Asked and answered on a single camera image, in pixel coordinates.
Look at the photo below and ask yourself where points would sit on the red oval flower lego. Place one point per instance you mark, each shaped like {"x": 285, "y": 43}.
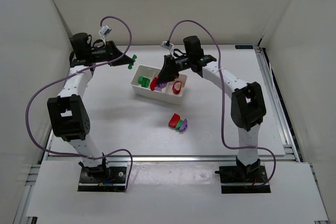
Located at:
{"x": 176, "y": 88}

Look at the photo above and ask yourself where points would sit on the white three-compartment tray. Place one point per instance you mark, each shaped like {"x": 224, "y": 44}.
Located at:
{"x": 170, "y": 92}

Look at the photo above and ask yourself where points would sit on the red half-round lego brick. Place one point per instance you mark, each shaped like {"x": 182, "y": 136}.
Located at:
{"x": 153, "y": 84}

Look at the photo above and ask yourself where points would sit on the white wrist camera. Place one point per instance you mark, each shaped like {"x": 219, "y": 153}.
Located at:
{"x": 167, "y": 45}
{"x": 104, "y": 31}

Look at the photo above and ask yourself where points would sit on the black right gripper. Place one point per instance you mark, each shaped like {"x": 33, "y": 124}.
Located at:
{"x": 170, "y": 64}

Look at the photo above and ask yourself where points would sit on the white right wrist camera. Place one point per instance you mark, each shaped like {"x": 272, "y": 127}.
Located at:
{"x": 167, "y": 45}

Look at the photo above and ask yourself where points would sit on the red double half-round lego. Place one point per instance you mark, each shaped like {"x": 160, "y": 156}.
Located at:
{"x": 174, "y": 120}

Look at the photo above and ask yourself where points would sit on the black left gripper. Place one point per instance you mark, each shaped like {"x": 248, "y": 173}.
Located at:
{"x": 111, "y": 54}

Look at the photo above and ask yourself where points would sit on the green top lego brick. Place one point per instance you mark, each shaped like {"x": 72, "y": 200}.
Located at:
{"x": 141, "y": 78}

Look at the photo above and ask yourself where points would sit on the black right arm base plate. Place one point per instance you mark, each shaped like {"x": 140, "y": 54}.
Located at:
{"x": 234, "y": 182}

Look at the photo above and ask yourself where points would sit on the green square lego brick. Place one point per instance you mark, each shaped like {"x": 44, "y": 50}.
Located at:
{"x": 145, "y": 83}

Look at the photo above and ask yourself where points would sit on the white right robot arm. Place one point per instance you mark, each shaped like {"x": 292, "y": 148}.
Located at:
{"x": 247, "y": 107}

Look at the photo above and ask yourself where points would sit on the green lego plates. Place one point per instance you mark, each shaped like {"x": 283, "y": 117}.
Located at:
{"x": 130, "y": 66}

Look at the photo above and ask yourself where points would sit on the aluminium frame rail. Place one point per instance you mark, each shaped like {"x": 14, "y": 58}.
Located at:
{"x": 229, "y": 158}

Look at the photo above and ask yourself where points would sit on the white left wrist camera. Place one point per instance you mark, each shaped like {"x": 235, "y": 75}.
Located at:
{"x": 104, "y": 31}

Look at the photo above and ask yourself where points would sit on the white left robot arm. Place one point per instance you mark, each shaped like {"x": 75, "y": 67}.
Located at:
{"x": 69, "y": 118}

